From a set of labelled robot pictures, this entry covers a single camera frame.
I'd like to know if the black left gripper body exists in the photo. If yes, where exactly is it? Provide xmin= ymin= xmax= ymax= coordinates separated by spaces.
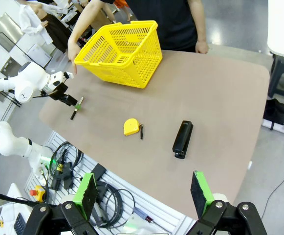
xmin=42 ymin=82 xmax=71 ymax=105

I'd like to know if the yellow plastic shopping basket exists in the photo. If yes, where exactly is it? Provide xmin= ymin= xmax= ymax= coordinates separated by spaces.
xmin=73 ymin=20 xmax=163 ymax=90

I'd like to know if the gray USB adapter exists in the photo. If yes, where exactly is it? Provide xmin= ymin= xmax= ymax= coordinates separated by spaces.
xmin=132 ymin=207 xmax=154 ymax=223

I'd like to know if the black power adapter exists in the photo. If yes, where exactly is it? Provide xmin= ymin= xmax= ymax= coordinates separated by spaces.
xmin=91 ymin=163 xmax=106 ymax=181

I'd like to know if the black bag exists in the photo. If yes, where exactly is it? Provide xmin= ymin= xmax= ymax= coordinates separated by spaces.
xmin=263 ymin=97 xmax=284 ymax=126

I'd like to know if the yellow red emergency stop button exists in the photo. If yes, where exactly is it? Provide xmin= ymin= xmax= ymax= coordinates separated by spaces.
xmin=29 ymin=185 xmax=47 ymax=203

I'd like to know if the gray metal panel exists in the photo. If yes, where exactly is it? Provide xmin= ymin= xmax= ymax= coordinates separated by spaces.
xmin=0 ymin=12 xmax=25 ymax=52

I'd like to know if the white marker with black cap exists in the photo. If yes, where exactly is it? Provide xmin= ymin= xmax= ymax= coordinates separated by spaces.
xmin=70 ymin=96 xmax=85 ymax=120

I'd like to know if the large white table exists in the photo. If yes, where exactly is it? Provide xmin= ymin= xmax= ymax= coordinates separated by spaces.
xmin=267 ymin=0 xmax=284 ymax=62

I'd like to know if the person's left forearm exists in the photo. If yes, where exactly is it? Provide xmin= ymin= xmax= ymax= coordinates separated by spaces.
xmin=187 ymin=0 xmax=208 ymax=43

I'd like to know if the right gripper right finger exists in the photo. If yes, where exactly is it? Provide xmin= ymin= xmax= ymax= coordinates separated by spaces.
xmin=188 ymin=170 xmax=268 ymax=235

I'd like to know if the person's right forearm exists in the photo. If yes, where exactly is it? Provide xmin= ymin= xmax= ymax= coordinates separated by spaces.
xmin=69 ymin=0 xmax=108 ymax=46

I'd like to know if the thin black floor cable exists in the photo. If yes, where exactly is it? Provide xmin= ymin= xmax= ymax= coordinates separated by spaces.
xmin=261 ymin=159 xmax=284 ymax=219

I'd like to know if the person in dark navy T-shirt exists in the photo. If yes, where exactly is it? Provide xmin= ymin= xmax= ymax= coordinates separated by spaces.
xmin=100 ymin=0 xmax=198 ymax=52

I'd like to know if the black coiled cable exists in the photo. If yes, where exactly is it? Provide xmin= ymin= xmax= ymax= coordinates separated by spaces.
xmin=92 ymin=180 xmax=135 ymax=229

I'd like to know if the black stapler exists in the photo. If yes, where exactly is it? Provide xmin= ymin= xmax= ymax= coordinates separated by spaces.
xmin=172 ymin=119 xmax=194 ymax=160

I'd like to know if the black keyboard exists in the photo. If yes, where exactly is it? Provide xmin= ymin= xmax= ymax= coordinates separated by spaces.
xmin=13 ymin=212 xmax=27 ymax=235

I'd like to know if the person's right hand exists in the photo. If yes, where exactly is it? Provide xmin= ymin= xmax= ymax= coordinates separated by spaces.
xmin=67 ymin=39 xmax=82 ymax=75

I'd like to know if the mannequin in pale shirt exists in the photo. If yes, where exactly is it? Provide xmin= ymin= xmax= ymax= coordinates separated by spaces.
xmin=18 ymin=0 xmax=73 ymax=54

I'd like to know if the yellow tape measure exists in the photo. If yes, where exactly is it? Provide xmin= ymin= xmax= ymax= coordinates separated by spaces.
xmin=123 ymin=117 xmax=145 ymax=141

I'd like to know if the black tangled cable bundle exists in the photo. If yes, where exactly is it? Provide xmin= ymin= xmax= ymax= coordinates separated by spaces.
xmin=48 ymin=141 xmax=84 ymax=191

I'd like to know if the black sleeved cable bundle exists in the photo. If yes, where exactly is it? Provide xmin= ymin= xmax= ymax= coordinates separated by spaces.
xmin=0 ymin=189 xmax=42 ymax=209

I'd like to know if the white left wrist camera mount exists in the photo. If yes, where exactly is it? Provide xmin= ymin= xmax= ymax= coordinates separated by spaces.
xmin=49 ymin=71 xmax=74 ymax=87

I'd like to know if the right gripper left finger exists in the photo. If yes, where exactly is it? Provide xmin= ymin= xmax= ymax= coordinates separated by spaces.
xmin=24 ymin=172 xmax=99 ymax=235

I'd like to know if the person's left hand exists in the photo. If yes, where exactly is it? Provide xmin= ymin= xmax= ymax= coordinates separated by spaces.
xmin=195 ymin=40 xmax=209 ymax=55

